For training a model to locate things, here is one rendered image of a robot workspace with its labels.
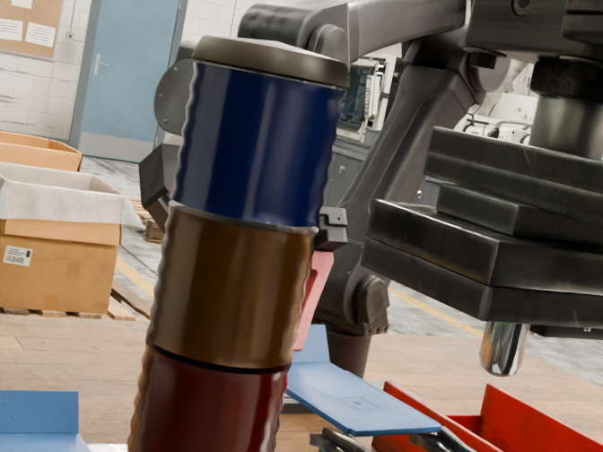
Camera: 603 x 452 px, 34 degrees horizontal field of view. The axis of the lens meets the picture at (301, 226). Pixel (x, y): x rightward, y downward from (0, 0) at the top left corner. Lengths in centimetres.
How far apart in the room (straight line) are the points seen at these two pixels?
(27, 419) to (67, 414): 3
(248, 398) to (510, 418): 68
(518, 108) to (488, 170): 822
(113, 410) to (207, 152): 63
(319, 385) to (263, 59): 49
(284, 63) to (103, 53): 1133
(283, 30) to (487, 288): 40
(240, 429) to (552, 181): 26
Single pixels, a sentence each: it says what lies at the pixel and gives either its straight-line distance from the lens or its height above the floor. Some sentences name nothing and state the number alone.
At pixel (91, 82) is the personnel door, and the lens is 1154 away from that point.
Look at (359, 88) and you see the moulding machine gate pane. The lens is 982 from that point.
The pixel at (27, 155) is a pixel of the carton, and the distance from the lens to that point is 455.
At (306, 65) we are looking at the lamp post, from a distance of 23.
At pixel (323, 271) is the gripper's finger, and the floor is 106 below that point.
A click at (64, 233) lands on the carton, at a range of 399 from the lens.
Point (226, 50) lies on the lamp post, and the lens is 23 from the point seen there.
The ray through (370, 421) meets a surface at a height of 99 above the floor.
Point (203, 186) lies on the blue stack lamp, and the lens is 23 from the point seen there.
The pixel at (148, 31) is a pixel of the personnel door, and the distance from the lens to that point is 1169.
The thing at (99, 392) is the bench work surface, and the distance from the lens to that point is 88.
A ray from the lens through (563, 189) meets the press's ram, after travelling 46.
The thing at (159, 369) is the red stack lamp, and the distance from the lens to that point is 24.
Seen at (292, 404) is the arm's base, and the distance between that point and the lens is 91.
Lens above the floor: 119
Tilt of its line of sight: 8 degrees down
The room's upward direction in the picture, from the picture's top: 11 degrees clockwise
